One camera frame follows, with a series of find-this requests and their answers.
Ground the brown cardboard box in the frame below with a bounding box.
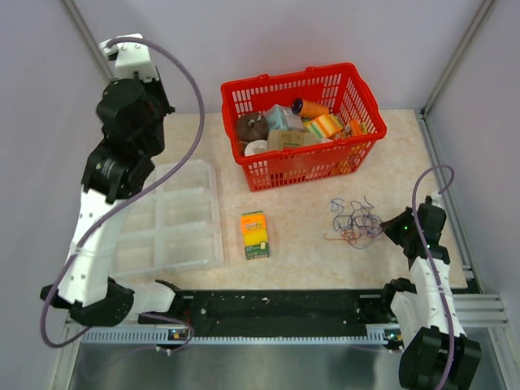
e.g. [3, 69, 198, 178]
[267, 130, 318, 151]

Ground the clear plastic compartment tray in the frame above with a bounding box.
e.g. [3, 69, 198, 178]
[110, 160, 224, 280]

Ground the orange bottle dark cap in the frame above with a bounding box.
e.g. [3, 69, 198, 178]
[291, 98, 330, 119]

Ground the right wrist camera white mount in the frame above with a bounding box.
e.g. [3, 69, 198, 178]
[424, 193, 445, 210]

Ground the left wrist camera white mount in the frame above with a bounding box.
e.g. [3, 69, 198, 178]
[98, 40, 160, 83]

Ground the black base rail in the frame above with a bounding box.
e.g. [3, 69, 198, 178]
[164, 289, 397, 337]

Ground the red plastic basket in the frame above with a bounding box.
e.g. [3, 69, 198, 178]
[221, 63, 387, 192]

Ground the orange small packet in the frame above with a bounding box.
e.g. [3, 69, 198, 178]
[342, 119, 368, 139]

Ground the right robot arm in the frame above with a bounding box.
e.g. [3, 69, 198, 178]
[379, 194, 482, 389]

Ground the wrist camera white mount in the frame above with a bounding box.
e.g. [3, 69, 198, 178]
[424, 193, 445, 210]
[98, 40, 160, 83]

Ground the brown round object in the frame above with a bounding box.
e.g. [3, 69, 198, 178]
[236, 112, 269, 143]

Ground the white tape roll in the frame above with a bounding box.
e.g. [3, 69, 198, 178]
[244, 140, 268, 157]

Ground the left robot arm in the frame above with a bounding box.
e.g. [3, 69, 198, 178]
[40, 71, 184, 327]

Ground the teal white box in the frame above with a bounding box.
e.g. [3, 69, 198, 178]
[265, 104, 305, 131]

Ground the orange yellow sponge pack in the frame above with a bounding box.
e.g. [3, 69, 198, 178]
[240, 210, 271, 260]

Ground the yellow green striped sponge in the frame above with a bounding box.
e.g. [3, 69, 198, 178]
[305, 114, 345, 139]

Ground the coloured wire bundle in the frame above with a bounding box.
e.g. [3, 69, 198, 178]
[323, 195, 385, 249]

